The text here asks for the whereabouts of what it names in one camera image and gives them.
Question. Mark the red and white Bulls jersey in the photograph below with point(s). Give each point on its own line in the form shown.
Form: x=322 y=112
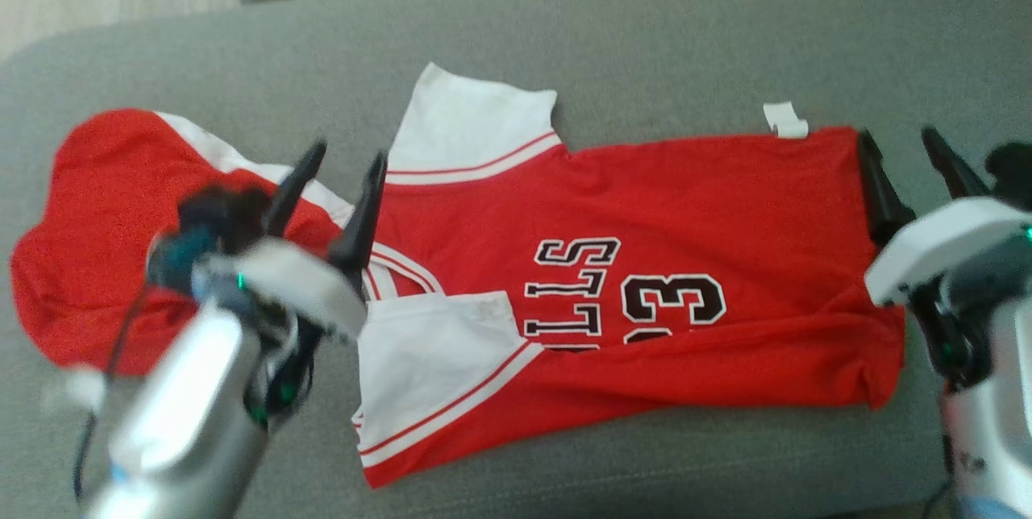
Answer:
x=645 y=325

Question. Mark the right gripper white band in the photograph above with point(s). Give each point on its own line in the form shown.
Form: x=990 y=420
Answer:
x=935 y=249

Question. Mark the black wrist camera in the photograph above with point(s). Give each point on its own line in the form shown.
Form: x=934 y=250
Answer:
x=1012 y=172
x=214 y=221

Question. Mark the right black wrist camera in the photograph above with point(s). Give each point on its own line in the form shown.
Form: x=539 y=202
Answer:
x=1012 y=172

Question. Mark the red Bulls 23 shorts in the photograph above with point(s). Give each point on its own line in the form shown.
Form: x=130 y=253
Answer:
x=105 y=245

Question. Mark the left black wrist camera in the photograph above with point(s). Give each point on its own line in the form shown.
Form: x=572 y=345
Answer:
x=214 y=221

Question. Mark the grey sofa seat cushion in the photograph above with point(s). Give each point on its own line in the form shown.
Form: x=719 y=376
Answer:
x=645 y=43

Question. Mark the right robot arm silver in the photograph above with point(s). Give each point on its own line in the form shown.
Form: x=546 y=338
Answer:
x=996 y=374

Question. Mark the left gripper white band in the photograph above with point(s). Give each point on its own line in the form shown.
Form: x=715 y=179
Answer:
x=298 y=285

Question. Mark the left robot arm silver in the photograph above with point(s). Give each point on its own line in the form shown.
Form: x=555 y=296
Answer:
x=185 y=414

